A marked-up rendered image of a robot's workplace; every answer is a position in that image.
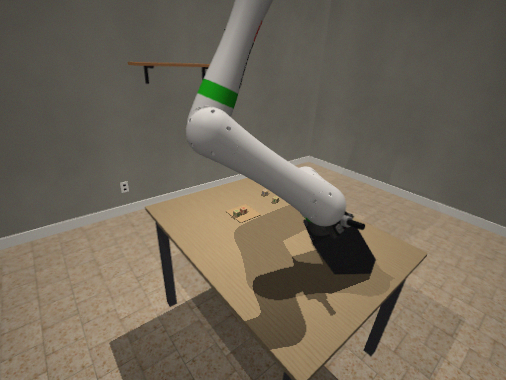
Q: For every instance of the tan flat mat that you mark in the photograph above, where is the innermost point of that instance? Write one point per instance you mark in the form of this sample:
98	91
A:
251	213

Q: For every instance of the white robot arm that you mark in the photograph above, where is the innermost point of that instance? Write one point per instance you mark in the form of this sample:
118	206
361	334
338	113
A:
215	135

